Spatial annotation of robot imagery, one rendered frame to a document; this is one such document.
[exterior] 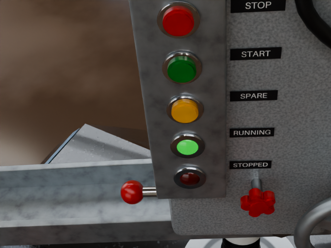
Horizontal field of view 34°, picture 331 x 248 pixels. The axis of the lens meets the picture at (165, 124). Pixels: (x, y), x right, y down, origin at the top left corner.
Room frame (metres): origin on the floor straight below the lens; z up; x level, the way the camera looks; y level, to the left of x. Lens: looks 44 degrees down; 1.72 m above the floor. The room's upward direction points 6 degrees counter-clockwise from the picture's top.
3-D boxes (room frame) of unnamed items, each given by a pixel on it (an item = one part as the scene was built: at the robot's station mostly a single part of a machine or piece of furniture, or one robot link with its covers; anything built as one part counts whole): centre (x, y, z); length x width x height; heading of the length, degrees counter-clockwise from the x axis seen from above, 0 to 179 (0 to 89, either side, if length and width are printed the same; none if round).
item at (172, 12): (0.38, -0.02, 1.47); 0.03 x 0.01 x 0.03; 83
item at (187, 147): (0.38, -0.02, 1.32); 0.02 x 0.01 x 0.02; 83
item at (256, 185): (0.37, -0.09, 1.24); 0.04 x 0.04 x 0.04; 83
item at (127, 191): (0.44, 0.03, 1.17); 0.08 x 0.03 x 0.03; 83
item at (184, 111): (0.38, -0.02, 1.37); 0.03 x 0.01 x 0.03; 83
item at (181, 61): (0.38, -0.02, 1.42); 0.03 x 0.01 x 0.03; 83
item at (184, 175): (0.38, -0.02, 1.27); 0.02 x 0.01 x 0.02; 83
